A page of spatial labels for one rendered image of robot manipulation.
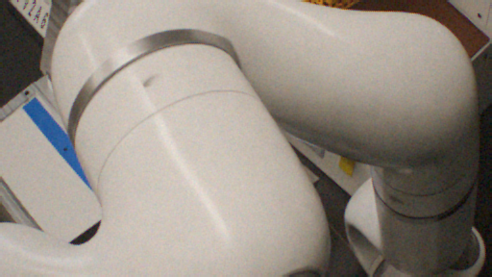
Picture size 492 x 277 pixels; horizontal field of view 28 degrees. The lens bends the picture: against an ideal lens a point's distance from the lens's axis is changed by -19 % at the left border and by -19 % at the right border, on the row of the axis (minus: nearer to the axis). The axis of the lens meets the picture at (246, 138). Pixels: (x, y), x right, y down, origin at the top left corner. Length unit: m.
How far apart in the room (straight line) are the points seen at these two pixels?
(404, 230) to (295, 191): 0.23
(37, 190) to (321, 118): 0.75
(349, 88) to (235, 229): 0.12
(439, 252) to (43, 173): 0.68
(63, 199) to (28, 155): 0.09
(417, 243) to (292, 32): 0.23
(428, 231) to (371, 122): 0.16
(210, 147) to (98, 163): 0.06
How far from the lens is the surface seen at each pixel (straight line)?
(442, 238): 0.77
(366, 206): 0.89
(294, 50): 0.61
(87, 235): 1.28
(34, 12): 1.55
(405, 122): 0.61
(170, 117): 0.54
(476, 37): 1.36
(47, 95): 1.44
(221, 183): 0.52
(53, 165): 1.36
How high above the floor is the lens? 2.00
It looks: 51 degrees down
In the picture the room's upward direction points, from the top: 8 degrees clockwise
